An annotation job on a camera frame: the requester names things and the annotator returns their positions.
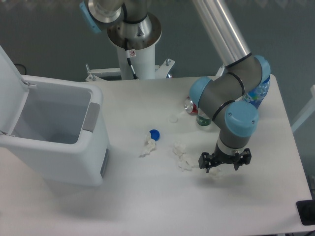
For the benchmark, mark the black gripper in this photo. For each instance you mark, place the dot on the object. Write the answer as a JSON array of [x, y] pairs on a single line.
[[207, 161]]

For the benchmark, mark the white paper ball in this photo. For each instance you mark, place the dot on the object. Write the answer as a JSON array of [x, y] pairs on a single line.
[[215, 173]]

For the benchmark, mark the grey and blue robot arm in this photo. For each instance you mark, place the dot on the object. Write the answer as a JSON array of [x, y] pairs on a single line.
[[131, 28]]

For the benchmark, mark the crumpled paper cluster middle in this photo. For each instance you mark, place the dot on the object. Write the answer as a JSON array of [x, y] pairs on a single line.
[[186, 162]]

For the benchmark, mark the clear green-label plastic bottle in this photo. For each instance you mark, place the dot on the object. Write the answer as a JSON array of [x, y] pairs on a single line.
[[202, 119]]

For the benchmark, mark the crushed red soda can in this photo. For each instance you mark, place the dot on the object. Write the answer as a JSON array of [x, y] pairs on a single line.
[[190, 107]]

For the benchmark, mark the white bottle cap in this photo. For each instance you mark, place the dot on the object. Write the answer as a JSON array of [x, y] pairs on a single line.
[[172, 118]]

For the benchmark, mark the blue plastic drink bottle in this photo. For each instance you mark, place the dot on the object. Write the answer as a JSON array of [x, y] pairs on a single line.
[[256, 95]]

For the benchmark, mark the blue bottle cap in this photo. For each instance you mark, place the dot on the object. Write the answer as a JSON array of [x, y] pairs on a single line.
[[155, 134]]

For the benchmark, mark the crumpled paper near blue cap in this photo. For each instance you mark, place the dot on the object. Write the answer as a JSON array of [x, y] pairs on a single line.
[[149, 145]]

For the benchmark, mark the black device at table edge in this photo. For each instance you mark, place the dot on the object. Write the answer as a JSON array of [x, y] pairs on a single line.
[[306, 210]]

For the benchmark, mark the white furniture piece right edge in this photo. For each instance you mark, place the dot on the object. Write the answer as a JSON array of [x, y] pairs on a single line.
[[305, 112]]

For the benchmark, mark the white open trash bin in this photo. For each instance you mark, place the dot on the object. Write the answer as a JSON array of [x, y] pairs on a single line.
[[56, 127]]

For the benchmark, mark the white metal base frame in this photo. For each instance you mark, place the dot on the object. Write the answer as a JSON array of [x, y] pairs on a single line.
[[161, 71]]

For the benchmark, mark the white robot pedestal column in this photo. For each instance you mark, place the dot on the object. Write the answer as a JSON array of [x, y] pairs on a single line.
[[136, 59]]

